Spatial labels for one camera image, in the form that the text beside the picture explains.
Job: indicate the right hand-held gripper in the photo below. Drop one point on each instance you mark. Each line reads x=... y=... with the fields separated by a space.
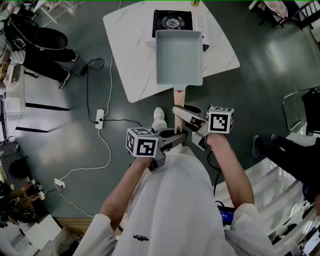
x=220 y=121

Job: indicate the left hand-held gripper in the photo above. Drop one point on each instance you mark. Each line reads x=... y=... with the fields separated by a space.
x=142 y=143

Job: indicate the grey rectangular frying pan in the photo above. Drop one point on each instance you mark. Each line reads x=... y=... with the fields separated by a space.
x=178 y=60

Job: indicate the white machine housing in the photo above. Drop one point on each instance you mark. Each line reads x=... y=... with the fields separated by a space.
x=162 y=22

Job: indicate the person's right forearm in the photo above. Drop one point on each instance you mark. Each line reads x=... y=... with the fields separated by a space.
x=232 y=170

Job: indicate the person's left forearm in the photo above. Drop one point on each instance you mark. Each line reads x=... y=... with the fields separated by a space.
x=122 y=190

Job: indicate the person's white shoe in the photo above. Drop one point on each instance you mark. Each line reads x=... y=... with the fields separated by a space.
x=159 y=115

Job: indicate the person's white shirt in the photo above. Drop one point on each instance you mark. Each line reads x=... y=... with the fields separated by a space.
x=175 y=200

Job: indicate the white power strip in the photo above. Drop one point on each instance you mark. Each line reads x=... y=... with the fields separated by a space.
x=99 y=120

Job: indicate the black device with blue screen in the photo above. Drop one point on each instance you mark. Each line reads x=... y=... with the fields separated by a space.
x=226 y=216

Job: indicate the small yellow item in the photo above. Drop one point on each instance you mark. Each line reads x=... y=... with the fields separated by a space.
x=195 y=2

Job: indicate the white side table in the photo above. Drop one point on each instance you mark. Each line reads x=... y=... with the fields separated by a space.
x=275 y=195

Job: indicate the wooden board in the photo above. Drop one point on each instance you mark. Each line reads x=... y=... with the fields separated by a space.
x=75 y=225

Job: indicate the black chair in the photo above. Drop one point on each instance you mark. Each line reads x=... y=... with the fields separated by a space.
x=308 y=11

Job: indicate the white glossy desk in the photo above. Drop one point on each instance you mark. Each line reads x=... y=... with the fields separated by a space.
x=15 y=105

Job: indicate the white cardboard box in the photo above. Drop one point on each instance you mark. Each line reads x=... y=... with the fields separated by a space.
x=37 y=235

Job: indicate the white chair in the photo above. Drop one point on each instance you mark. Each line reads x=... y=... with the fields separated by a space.
x=50 y=11

